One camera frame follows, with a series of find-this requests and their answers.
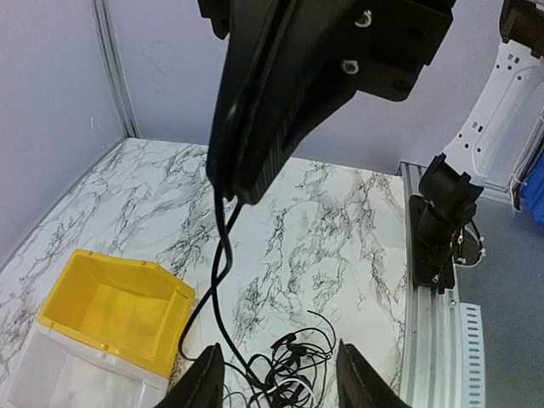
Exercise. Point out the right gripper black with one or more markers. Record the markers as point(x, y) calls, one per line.
point(376, 47)

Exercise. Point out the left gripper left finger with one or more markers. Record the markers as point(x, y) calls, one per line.
point(202, 386)

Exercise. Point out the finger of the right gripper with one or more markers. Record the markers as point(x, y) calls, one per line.
point(257, 99)

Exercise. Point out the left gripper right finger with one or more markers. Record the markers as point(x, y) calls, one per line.
point(359, 385)

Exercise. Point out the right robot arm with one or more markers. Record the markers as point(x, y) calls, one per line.
point(517, 73)

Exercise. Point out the right yellow plastic bin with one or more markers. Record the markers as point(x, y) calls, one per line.
point(132, 309)

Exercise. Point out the white translucent plastic bin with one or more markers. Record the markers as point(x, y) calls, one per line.
point(57, 371)

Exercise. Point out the aluminium frame rail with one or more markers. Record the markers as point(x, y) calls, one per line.
point(480, 344)

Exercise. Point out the left corner post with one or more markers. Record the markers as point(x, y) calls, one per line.
point(112, 62)

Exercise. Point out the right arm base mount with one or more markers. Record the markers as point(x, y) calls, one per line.
point(438, 215)

